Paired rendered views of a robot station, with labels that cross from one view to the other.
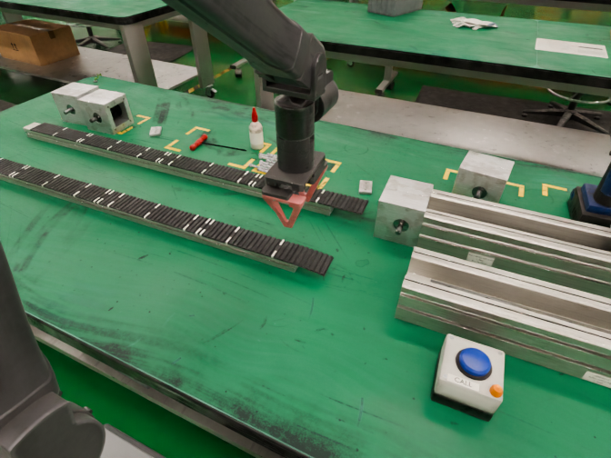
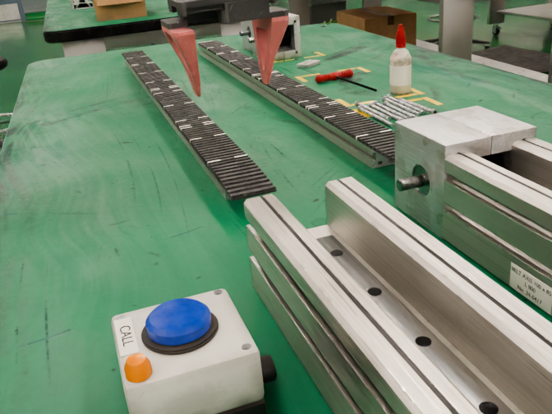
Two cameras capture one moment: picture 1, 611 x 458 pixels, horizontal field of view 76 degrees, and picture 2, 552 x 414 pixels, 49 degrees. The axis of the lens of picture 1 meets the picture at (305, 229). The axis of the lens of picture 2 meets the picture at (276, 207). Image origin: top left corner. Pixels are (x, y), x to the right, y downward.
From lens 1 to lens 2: 0.59 m
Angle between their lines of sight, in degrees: 44
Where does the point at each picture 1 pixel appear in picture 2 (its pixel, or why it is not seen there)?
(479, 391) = (123, 357)
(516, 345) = (342, 395)
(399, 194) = (442, 123)
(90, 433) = not seen: outside the picture
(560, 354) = not seen: outside the picture
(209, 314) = (91, 197)
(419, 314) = (264, 279)
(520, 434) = not seen: outside the picture
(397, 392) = (111, 351)
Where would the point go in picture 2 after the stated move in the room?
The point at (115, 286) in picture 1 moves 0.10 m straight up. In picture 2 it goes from (72, 154) to (57, 88)
